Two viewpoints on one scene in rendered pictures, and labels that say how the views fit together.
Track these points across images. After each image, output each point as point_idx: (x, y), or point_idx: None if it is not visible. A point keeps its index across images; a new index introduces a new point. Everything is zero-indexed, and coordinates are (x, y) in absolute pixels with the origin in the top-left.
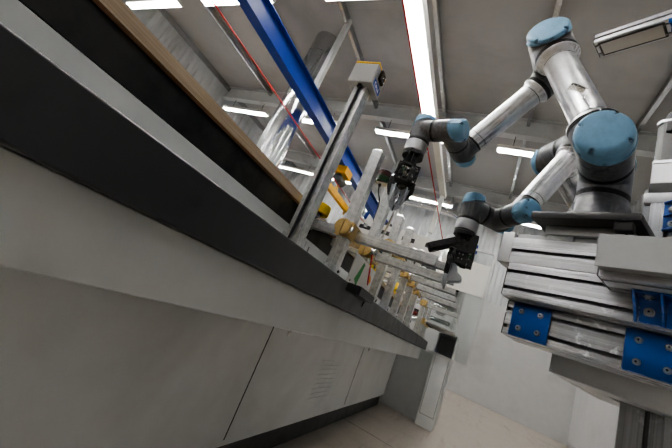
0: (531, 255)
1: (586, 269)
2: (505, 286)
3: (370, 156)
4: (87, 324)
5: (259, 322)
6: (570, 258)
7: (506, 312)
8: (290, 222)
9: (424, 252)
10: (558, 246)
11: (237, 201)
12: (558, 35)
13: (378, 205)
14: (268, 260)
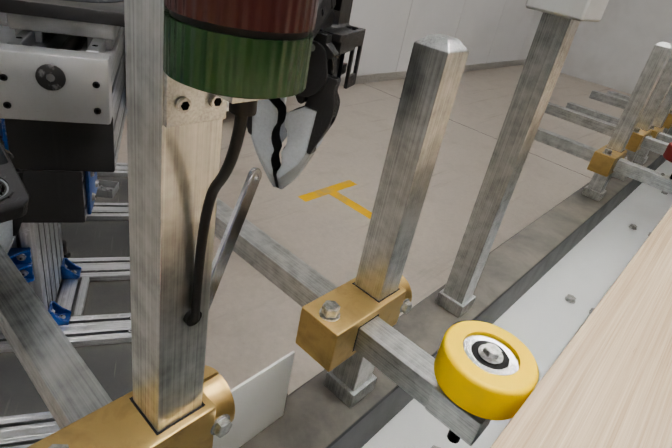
0: (115, 86)
1: (122, 75)
2: (107, 156)
3: (457, 83)
4: None
5: None
6: (120, 68)
7: (83, 191)
8: (476, 284)
9: (227, 206)
10: (118, 55)
11: (502, 243)
12: None
13: (205, 233)
14: None
